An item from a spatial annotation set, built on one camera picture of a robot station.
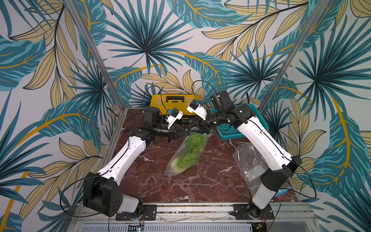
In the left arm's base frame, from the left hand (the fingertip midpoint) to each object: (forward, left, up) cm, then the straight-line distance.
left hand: (188, 136), depth 67 cm
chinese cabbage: (-5, -1, -15) cm, 16 cm away
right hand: (+4, -1, +2) cm, 5 cm away
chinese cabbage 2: (+2, -4, -10) cm, 11 cm away
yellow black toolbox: (+37, +17, -13) cm, 43 cm away
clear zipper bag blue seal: (0, +4, -14) cm, 15 cm away
